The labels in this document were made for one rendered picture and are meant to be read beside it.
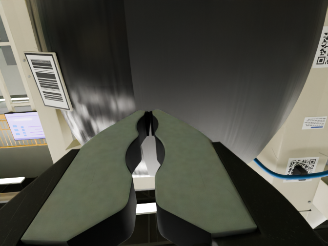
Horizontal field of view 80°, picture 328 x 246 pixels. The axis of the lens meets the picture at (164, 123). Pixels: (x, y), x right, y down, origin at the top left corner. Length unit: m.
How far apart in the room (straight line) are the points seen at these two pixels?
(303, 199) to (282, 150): 0.19
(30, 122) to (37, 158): 8.57
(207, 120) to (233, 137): 0.05
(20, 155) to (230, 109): 12.99
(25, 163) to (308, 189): 13.08
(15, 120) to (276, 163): 4.25
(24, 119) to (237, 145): 4.22
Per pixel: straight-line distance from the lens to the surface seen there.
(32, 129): 4.38
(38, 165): 13.06
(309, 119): 0.55
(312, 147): 0.59
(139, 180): 0.86
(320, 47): 0.51
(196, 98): 0.20
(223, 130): 0.23
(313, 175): 0.60
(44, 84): 0.24
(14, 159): 13.42
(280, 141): 0.55
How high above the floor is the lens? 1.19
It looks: 24 degrees up
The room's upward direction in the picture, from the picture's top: 177 degrees clockwise
